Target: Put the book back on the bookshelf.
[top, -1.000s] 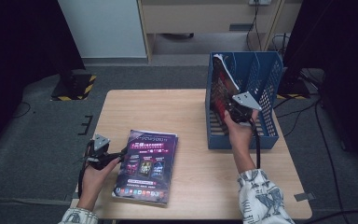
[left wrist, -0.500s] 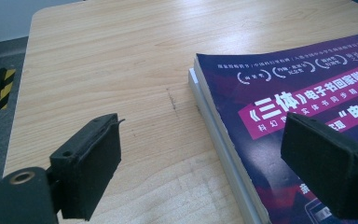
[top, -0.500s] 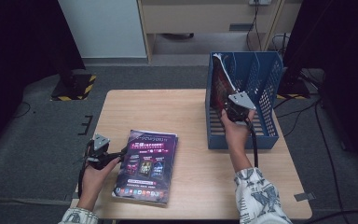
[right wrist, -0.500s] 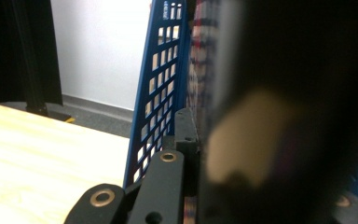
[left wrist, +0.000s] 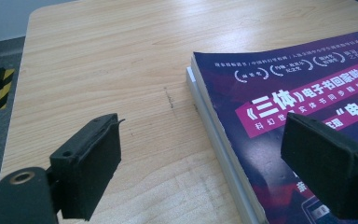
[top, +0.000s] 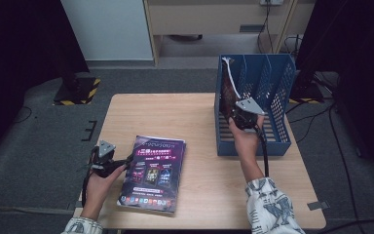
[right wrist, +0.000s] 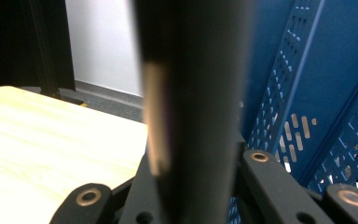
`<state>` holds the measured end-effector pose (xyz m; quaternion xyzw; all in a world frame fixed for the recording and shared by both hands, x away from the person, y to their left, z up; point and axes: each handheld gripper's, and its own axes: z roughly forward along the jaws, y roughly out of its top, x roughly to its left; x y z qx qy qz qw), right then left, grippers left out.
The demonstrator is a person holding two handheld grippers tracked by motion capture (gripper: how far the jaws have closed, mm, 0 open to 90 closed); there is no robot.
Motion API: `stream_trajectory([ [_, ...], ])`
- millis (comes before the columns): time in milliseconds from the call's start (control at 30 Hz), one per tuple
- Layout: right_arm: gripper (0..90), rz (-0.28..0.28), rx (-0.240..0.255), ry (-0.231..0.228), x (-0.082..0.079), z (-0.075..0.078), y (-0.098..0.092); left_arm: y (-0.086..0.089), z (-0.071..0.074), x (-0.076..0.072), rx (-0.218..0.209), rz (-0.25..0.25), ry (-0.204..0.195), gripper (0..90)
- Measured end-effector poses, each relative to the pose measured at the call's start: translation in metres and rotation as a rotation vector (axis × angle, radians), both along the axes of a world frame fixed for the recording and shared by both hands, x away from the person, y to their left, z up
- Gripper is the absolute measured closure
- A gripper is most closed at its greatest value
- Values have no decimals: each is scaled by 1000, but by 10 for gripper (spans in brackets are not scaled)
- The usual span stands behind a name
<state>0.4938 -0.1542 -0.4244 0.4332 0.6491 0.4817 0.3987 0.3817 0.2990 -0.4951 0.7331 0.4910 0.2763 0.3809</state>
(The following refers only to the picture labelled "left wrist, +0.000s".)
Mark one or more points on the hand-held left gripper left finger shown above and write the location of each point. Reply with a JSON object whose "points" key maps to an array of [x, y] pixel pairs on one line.
{"points": [[87, 168]]}

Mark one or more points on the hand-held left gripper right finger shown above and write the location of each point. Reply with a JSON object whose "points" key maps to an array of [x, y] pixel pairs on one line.
{"points": [[326, 168]]}

